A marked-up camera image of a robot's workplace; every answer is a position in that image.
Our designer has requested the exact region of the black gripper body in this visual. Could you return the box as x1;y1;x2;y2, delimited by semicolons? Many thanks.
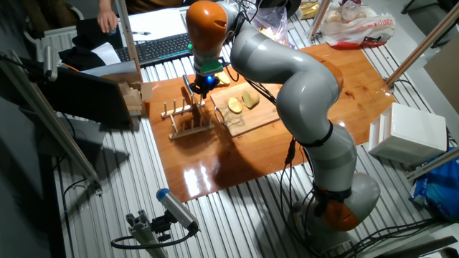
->
189;72;220;90

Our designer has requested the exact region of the steel cleaver knife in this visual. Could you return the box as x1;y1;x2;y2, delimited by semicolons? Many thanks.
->
181;74;204;130

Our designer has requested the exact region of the person's bare hand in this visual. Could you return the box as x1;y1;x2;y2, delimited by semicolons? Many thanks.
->
96;9;119;35

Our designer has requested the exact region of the pale potato slice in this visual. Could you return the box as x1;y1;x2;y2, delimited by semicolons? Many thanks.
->
216;70;232;87

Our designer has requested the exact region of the freshly cut potato slice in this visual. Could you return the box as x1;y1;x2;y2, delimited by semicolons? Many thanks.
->
227;96;244;115

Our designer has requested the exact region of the halved potato chunk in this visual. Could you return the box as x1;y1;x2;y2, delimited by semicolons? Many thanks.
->
241;89;261;110

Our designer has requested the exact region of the wooden peg dish rack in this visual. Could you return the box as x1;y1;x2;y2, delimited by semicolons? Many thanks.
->
160;92;216;140

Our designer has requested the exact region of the black computer keyboard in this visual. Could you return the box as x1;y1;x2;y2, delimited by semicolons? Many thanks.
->
114;32;193;68

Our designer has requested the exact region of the wooden cutting board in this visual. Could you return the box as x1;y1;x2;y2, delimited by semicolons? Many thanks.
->
209;81;284;138

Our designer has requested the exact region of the large white paper sheet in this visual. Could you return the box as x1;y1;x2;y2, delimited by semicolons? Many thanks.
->
127;6;189;42

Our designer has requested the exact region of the clear plastic bag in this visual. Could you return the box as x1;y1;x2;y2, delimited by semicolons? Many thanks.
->
247;5;290;47

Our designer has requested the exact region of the small white paper sheet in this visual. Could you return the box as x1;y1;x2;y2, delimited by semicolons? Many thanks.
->
91;42;122;66

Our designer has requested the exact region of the black monitor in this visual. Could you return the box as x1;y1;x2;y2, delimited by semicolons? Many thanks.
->
19;66;134;130

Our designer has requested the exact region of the black cloth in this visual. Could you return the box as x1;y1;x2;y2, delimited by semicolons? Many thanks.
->
58;45;107;72

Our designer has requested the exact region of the gold snack packet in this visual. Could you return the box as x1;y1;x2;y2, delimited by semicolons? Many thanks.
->
299;0;321;21

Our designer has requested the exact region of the white slatted rack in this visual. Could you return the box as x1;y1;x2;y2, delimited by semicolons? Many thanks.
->
23;25;78;65

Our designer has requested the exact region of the white shopping bag red print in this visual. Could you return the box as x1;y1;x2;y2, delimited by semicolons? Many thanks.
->
318;1;397;50

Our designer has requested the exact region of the white plastic box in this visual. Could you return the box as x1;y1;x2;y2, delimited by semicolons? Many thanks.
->
368;102;448;166

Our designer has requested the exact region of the brown cardboard panel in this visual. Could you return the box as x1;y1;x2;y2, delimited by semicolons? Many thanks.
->
422;35;459;115

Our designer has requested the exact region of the blue plastic bag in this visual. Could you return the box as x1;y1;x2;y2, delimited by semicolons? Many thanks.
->
410;150;459;221

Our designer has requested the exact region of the green wrist mount plate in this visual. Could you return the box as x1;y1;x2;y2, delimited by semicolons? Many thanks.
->
186;42;225;75

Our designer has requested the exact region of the aluminium frame strut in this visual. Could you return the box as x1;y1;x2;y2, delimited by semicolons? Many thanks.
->
114;0;143;75
0;49;103;196
308;0;333;39
407;146;459;181
385;1;459;87

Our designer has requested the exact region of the grey camera with blue end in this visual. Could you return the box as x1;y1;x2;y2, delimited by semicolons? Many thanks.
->
156;188;201;234

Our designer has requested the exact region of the small grey frame camera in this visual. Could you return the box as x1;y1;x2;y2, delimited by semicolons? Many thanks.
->
42;45;59;82

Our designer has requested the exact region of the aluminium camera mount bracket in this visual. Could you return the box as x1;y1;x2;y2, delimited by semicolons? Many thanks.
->
125;209;169;258

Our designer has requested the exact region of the black camera cable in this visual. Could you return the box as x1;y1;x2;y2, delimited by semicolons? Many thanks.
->
110;224;200;251

